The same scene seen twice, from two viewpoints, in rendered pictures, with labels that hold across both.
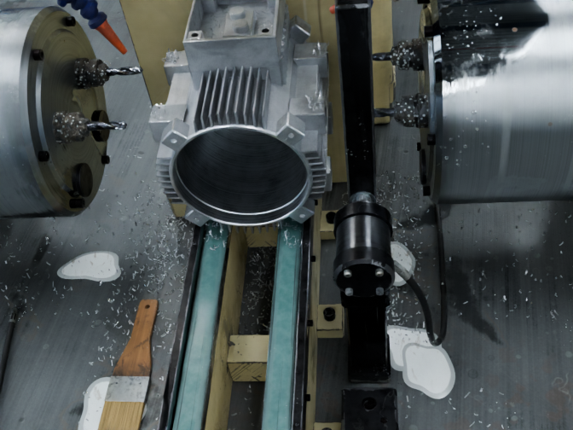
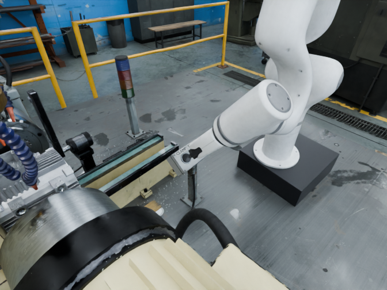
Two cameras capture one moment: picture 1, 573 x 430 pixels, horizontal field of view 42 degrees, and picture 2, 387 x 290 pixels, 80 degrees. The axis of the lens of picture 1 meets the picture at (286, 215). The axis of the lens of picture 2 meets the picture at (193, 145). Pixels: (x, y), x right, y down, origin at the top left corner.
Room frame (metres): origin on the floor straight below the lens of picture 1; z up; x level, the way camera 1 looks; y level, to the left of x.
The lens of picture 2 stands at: (0.83, 0.67, 1.55)
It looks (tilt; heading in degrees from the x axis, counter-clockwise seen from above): 38 degrees down; 213
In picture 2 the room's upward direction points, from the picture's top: straight up
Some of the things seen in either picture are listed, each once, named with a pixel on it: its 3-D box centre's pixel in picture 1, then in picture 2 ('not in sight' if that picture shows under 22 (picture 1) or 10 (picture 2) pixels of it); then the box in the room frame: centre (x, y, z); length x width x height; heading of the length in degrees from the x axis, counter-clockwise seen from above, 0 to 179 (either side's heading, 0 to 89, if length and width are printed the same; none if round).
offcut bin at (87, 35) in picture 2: not in sight; (78, 33); (-2.17, -4.00, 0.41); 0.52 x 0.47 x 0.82; 163
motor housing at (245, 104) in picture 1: (248, 120); (35, 191); (0.70, 0.03, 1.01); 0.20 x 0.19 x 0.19; 170
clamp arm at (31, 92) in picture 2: (358, 117); (48, 126); (0.55, -0.08, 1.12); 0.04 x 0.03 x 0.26; 170
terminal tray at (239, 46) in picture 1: (239, 34); (4, 176); (0.74, 0.02, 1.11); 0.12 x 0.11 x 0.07; 170
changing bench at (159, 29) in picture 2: not in sight; (178, 34); (-3.85, -2.73, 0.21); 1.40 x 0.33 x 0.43; 161
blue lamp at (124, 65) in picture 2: not in sight; (122, 63); (0.11, -0.17, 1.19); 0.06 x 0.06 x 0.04
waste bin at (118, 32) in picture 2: not in sight; (117, 32); (-2.99, -3.82, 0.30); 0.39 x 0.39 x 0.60
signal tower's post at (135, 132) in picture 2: not in sight; (129, 99); (0.11, -0.17, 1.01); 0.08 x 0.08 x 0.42; 80
